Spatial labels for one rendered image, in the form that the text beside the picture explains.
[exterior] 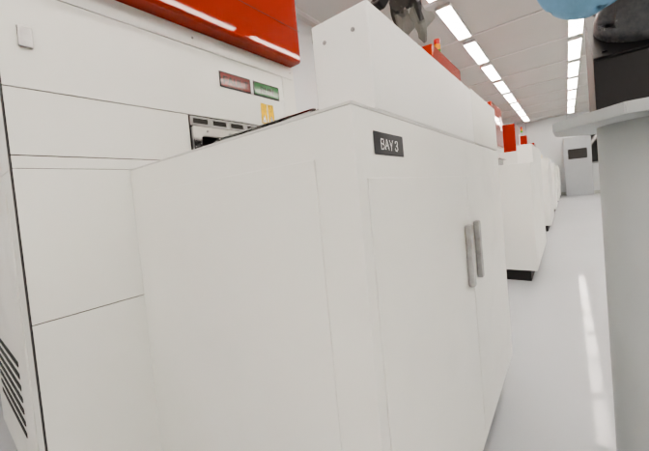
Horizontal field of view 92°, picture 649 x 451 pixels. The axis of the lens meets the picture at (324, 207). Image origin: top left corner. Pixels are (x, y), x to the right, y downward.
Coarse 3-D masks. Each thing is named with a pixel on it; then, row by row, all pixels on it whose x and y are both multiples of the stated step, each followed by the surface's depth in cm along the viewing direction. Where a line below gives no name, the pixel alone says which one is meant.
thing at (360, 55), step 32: (320, 32) 45; (352, 32) 42; (384, 32) 44; (320, 64) 45; (352, 64) 42; (384, 64) 43; (416, 64) 53; (320, 96) 46; (352, 96) 42; (384, 96) 43; (416, 96) 52; (448, 96) 67; (448, 128) 66
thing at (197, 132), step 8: (192, 128) 86; (200, 128) 88; (208, 128) 90; (216, 128) 92; (192, 136) 86; (200, 136) 88; (208, 136) 90; (216, 136) 92; (224, 136) 94; (192, 144) 87; (200, 144) 88
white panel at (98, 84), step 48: (0, 0) 58; (48, 0) 64; (96, 0) 71; (0, 48) 58; (48, 48) 64; (96, 48) 70; (144, 48) 78; (192, 48) 89; (240, 48) 102; (0, 96) 59; (48, 96) 63; (96, 96) 70; (144, 96) 78; (192, 96) 88; (240, 96) 101; (288, 96) 119; (48, 144) 63; (96, 144) 69; (144, 144) 77
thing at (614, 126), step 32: (576, 128) 62; (608, 128) 60; (640, 128) 55; (608, 160) 60; (640, 160) 55; (608, 192) 61; (640, 192) 56; (608, 224) 62; (640, 224) 56; (608, 256) 63; (640, 256) 57; (608, 288) 64; (640, 288) 57; (608, 320) 65; (640, 320) 58; (640, 352) 58; (640, 384) 58; (640, 416) 59; (640, 448) 59
